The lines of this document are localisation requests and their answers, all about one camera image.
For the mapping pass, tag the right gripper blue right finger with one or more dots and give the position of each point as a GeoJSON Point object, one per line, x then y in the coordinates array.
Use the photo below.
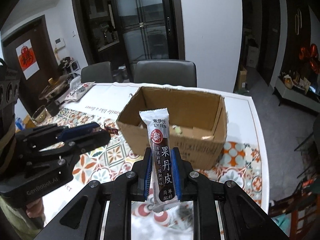
{"type": "Point", "coordinates": [221, 210]}

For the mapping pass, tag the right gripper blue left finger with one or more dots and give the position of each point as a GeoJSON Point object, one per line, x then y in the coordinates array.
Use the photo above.
{"type": "Point", "coordinates": [103, 210]}

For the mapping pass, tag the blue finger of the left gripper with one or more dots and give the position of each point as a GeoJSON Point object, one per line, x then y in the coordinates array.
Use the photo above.
{"type": "Point", "coordinates": [85, 143]}
{"type": "Point", "coordinates": [78, 131]}

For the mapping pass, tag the dark fruit leather bar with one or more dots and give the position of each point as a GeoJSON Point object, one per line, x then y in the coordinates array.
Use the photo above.
{"type": "Point", "coordinates": [157, 125]}

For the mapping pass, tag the green candy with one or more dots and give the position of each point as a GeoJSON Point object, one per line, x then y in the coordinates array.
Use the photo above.
{"type": "Point", "coordinates": [177, 129]}

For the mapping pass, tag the person's left hand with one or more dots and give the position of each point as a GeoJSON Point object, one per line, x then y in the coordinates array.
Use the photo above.
{"type": "Point", "coordinates": [35, 209]}

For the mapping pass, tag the black mug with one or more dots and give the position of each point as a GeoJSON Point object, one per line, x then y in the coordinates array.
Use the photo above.
{"type": "Point", "coordinates": [53, 107]}

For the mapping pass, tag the brown foil wrapped candy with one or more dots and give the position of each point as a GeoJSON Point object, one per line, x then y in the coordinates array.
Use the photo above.
{"type": "Point", "coordinates": [111, 129]}

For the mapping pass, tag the glass bowl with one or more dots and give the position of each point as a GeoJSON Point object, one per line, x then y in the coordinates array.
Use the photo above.
{"type": "Point", "coordinates": [40, 115]}

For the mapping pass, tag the white patterned snack bag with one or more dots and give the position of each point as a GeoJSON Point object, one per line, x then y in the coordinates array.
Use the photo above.
{"type": "Point", "coordinates": [76, 94]}

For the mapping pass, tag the steel hot pot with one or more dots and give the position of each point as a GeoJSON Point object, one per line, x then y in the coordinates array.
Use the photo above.
{"type": "Point", "coordinates": [55, 87]}

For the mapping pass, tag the grey dining chair left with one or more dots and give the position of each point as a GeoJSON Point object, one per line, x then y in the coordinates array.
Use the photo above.
{"type": "Point", "coordinates": [99, 73]}

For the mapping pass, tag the grey dining chair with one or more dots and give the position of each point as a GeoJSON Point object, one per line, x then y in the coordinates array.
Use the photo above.
{"type": "Point", "coordinates": [99, 73]}
{"type": "Point", "coordinates": [166, 72]}

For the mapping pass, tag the red paper door decoration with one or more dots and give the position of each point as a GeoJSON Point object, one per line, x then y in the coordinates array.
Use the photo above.
{"type": "Point", "coordinates": [27, 59]}

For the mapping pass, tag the dark side chair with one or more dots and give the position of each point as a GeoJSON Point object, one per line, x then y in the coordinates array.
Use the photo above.
{"type": "Point", "coordinates": [309, 150]}

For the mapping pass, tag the brown cardboard box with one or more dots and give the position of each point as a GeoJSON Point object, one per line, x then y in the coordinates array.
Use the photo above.
{"type": "Point", "coordinates": [198, 123]}

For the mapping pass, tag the grey dining chair right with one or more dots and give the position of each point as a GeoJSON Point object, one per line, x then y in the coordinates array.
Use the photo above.
{"type": "Point", "coordinates": [166, 72]}

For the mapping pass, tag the white low cabinet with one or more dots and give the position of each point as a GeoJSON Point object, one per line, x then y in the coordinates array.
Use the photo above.
{"type": "Point", "coordinates": [294, 99]}

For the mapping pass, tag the dark glass sliding door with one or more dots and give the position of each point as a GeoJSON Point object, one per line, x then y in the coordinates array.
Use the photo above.
{"type": "Point", "coordinates": [148, 29]}

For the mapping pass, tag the red heart balloons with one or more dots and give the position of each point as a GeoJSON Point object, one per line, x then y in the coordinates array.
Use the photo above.
{"type": "Point", "coordinates": [311, 56]}

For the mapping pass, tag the wall intercom panel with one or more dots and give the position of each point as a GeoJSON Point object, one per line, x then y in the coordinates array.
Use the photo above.
{"type": "Point", "coordinates": [59, 43]}

